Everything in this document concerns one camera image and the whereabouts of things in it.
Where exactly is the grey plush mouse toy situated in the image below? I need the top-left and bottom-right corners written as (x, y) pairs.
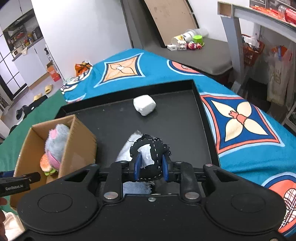
top-left (45, 124), bottom-right (70, 171)

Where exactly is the white kitchen cabinet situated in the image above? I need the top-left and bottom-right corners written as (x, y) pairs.
top-left (1, 1), bottom-right (50, 87)

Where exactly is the green plastic cup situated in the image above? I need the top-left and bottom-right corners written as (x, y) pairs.
top-left (193, 35), bottom-right (205, 46)

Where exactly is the clear plastic bag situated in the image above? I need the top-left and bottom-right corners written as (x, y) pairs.
top-left (115, 131), bottom-right (152, 195)

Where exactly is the black stitched pouch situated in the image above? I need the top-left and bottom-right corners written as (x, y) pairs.
top-left (129, 134), bottom-right (171, 182)

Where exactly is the black shallow tray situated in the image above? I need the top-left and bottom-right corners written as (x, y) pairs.
top-left (57, 80), bottom-right (219, 168)

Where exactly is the blue patterned blanket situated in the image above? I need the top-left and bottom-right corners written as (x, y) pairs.
top-left (61, 49), bottom-right (295, 240)

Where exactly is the brown cardboard box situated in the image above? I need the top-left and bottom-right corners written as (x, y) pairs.
top-left (9, 114), bottom-right (98, 210)

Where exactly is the orange basket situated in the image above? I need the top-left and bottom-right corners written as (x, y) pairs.
top-left (241, 34), bottom-right (265, 67)

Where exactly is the white soft block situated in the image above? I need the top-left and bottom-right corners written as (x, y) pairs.
top-left (133, 95), bottom-right (157, 116)

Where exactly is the plush hamburger toy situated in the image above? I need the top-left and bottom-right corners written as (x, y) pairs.
top-left (40, 153), bottom-right (58, 176)

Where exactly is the orange cardboard box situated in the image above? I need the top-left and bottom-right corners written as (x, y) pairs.
top-left (47, 61), bottom-right (61, 82)

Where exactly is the green cloth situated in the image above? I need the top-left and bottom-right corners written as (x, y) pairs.
top-left (0, 89), bottom-right (70, 216)

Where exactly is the small white box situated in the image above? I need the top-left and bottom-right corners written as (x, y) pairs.
top-left (166, 44), bottom-right (178, 51)

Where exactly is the red round toy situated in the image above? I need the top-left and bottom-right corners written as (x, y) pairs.
top-left (187, 42), bottom-right (203, 50)

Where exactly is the yellow slipper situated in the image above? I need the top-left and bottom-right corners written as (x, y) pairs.
top-left (45, 84), bottom-right (53, 94)
top-left (33, 93), bottom-right (43, 101)

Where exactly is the black bag with white dot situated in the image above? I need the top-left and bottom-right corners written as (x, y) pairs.
top-left (21, 95), bottom-right (48, 116)

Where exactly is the leaning brown board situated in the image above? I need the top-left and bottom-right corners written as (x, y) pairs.
top-left (144, 0), bottom-right (199, 47)

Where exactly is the orange gift bag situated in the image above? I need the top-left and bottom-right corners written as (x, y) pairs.
top-left (75, 61), bottom-right (92, 77)

